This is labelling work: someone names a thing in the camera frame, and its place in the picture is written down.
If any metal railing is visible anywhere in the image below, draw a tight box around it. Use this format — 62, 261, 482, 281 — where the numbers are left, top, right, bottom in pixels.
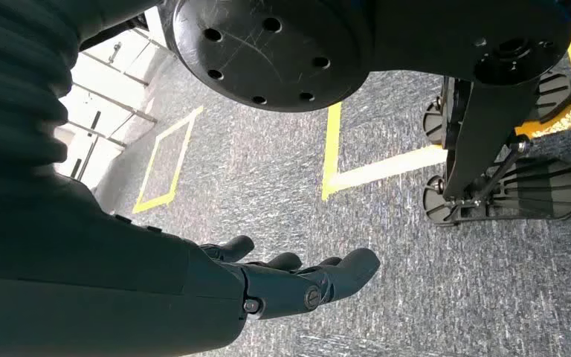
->
54, 7, 178, 190

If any black robot pelvis housing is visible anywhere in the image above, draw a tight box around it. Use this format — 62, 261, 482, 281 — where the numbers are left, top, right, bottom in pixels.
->
158, 0, 571, 113

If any black robot left leg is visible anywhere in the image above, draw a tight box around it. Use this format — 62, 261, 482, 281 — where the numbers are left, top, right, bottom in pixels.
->
440, 76, 474, 151

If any black robot leg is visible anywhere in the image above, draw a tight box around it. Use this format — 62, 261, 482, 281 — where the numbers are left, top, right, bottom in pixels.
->
442, 74, 543, 210
440, 76, 474, 151

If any black robot right leg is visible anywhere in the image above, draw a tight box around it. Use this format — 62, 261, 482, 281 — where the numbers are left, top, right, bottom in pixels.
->
442, 74, 543, 210

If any black robot right foot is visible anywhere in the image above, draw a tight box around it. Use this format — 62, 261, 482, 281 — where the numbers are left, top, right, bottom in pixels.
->
422, 156, 571, 228

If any black robot foot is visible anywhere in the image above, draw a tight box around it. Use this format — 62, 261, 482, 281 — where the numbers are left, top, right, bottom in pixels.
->
422, 68, 571, 149
422, 156, 571, 228

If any black robot left foot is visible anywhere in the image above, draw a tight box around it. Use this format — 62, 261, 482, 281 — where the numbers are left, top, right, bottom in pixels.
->
422, 68, 571, 149

